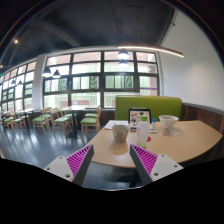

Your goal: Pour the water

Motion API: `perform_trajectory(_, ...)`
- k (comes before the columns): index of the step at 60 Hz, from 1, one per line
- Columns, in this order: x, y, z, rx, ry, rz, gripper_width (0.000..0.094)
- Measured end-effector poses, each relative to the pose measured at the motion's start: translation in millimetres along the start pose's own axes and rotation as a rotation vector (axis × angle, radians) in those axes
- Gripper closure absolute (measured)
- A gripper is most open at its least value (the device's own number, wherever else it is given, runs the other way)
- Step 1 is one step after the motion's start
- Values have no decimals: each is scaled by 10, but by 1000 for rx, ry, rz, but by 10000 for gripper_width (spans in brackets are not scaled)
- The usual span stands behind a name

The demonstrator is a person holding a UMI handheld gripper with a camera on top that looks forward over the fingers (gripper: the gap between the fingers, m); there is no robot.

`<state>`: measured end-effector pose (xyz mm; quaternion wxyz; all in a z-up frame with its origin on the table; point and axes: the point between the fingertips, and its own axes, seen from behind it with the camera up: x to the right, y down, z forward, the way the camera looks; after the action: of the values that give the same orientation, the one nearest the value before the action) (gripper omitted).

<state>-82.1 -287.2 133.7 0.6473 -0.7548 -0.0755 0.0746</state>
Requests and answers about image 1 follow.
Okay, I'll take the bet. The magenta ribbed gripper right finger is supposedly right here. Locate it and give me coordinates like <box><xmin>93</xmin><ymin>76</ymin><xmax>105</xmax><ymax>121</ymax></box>
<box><xmin>130</xmin><ymin>144</ymin><xmax>182</xmax><ymax>185</ymax></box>

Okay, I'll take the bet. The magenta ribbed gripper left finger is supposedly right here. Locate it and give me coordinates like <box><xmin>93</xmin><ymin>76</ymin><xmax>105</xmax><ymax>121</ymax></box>
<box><xmin>44</xmin><ymin>144</ymin><xmax>94</xmax><ymax>186</ymax></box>

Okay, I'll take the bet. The white plastic bottle green cap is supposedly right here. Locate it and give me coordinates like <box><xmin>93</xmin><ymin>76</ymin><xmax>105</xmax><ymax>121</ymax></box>
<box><xmin>136</xmin><ymin>116</ymin><xmax>150</xmax><ymax>148</ymax></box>

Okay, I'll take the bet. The white patterned mug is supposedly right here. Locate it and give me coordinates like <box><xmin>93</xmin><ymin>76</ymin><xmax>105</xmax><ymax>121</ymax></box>
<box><xmin>112</xmin><ymin>125</ymin><xmax>129</xmax><ymax>143</ymax></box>

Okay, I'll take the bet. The small blue capped bottle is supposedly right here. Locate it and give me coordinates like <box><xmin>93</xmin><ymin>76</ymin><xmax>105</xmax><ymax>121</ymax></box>
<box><xmin>152</xmin><ymin>118</ymin><xmax>156</xmax><ymax>127</ymax></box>

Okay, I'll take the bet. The white ceramic bowl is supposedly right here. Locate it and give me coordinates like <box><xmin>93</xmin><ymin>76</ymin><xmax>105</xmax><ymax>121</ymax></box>
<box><xmin>159</xmin><ymin>115</ymin><xmax>179</xmax><ymax>128</ymax></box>

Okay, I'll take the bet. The wooden chair green seat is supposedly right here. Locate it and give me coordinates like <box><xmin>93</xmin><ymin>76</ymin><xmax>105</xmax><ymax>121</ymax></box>
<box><xmin>80</xmin><ymin>106</ymin><xmax>101</xmax><ymax>135</ymax></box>

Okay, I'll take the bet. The wooden chair green cushion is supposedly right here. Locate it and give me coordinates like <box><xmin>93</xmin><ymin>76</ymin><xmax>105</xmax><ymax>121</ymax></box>
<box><xmin>50</xmin><ymin>108</ymin><xmax>72</xmax><ymax>136</ymax></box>

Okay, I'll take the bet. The black framed menu stand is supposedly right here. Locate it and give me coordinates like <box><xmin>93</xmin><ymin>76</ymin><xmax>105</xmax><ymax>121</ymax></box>
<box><xmin>128</xmin><ymin>108</ymin><xmax>151</xmax><ymax>127</ymax></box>

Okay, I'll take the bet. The white paper sheet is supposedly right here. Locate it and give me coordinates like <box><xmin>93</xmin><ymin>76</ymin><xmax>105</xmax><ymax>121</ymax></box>
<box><xmin>104</xmin><ymin>120</ymin><xmax>128</xmax><ymax>130</ymax></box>

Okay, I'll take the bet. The wooden dining table background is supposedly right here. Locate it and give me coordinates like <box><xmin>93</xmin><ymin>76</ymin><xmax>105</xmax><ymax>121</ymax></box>
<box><xmin>61</xmin><ymin>105</ymin><xmax>87</xmax><ymax>139</ymax></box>

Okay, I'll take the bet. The wooden chair green pad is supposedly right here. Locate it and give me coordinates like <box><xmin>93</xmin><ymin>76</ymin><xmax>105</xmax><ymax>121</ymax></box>
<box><xmin>32</xmin><ymin>109</ymin><xmax>48</xmax><ymax>132</ymax></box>

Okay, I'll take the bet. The green upholstered booth bench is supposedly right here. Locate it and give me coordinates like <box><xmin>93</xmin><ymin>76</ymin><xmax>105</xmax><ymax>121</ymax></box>
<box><xmin>115</xmin><ymin>95</ymin><xmax>182</xmax><ymax>120</ymax></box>

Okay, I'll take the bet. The large black framed window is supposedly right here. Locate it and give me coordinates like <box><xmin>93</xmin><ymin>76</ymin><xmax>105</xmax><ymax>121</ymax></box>
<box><xmin>43</xmin><ymin>50</ymin><xmax>159</xmax><ymax>108</ymax></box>

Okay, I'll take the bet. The black pendant lamp left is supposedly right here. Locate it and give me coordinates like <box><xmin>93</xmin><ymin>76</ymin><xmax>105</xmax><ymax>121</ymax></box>
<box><xmin>42</xmin><ymin>67</ymin><xmax>51</xmax><ymax>77</ymax></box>

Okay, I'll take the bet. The black pendant lamp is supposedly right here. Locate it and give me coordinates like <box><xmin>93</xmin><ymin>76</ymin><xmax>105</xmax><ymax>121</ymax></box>
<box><xmin>42</xmin><ymin>67</ymin><xmax>51</xmax><ymax>77</ymax></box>
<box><xmin>118</xmin><ymin>49</ymin><xmax>129</xmax><ymax>60</ymax></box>

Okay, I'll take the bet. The long linear ceiling light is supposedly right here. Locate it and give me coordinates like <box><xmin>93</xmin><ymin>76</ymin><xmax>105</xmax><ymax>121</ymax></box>
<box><xmin>118</xmin><ymin>46</ymin><xmax>184</xmax><ymax>58</ymax></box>

